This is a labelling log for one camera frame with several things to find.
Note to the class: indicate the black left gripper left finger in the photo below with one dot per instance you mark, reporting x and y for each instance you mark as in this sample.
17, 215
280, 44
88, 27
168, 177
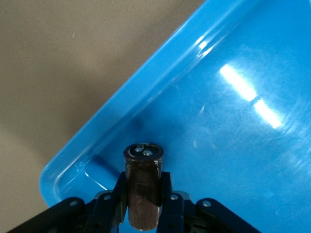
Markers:
97, 213

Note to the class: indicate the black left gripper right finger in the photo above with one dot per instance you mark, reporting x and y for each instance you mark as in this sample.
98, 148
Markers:
177, 213

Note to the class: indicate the tall brown electrolytic capacitor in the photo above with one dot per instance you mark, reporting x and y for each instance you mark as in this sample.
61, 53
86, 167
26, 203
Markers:
143, 184

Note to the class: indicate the blue plastic tray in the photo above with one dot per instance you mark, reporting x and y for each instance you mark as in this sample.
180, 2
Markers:
218, 121

